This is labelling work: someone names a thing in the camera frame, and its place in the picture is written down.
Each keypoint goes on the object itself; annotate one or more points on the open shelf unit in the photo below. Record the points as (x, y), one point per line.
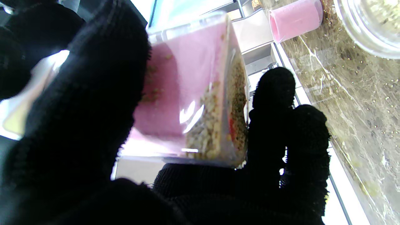
(240, 6)

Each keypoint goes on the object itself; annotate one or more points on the pink measuring cup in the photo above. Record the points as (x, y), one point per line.
(297, 20)

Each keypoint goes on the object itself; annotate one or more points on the pink container with white lid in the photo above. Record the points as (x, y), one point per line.
(187, 87)

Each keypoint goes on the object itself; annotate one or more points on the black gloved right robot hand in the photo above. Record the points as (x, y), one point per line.
(37, 31)

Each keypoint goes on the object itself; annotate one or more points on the clear labelled grain jar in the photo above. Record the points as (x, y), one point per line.
(372, 28)

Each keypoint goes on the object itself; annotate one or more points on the pink jar with white lid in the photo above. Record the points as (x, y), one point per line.
(18, 109)

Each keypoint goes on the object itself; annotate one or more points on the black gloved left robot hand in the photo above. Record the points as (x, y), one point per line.
(78, 131)

